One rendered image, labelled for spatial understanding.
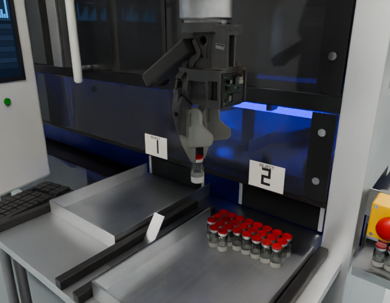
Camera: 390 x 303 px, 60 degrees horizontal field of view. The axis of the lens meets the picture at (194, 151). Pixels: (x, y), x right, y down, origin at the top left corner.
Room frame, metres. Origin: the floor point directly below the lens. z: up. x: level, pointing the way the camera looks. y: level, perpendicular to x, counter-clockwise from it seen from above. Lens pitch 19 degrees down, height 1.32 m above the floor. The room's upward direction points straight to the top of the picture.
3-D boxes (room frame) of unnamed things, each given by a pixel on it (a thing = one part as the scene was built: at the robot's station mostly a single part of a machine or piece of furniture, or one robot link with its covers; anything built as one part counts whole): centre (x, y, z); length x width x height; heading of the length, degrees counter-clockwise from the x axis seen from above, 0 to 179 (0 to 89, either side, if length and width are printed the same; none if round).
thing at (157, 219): (0.61, 0.12, 0.91); 0.14 x 0.03 x 0.06; 141
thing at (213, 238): (0.63, -0.04, 0.90); 0.02 x 0.02 x 0.05
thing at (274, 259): (0.62, -0.10, 0.90); 0.18 x 0.02 x 0.05; 51
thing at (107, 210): (0.83, 0.16, 0.90); 0.34 x 0.26 x 0.04; 141
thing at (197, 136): (0.50, -0.01, 1.17); 0.06 x 0.03 x 0.09; 51
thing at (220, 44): (0.52, -0.02, 1.27); 0.09 x 0.08 x 0.12; 51
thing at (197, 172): (0.53, 0.00, 1.10); 0.02 x 0.02 x 0.04
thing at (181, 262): (0.53, -0.03, 0.90); 0.34 x 0.26 x 0.04; 141
